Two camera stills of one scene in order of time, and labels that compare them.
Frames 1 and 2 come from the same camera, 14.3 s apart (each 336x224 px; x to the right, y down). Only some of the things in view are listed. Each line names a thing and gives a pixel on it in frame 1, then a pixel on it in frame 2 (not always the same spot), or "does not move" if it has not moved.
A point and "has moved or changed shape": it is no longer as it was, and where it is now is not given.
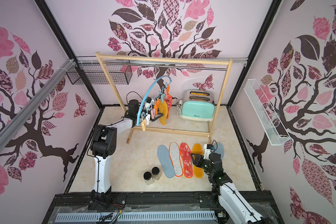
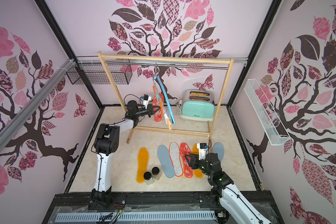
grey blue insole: x=163 y=153 does not move
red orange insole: x=169 y=100 -> x=158 y=101
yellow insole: x=197 y=148 does not move
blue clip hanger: x=153 y=108 has moved or changed shape
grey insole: x=220 y=150 does not move
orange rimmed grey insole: x=175 y=155 does not move
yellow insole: x=163 y=108 -> x=143 y=158
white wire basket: x=275 y=131 does not move
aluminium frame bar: x=13 y=124 does not move
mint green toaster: x=198 y=105 does not move
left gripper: x=149 y=111 -> x=150 y=111
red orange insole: x=185 y=153 does not move
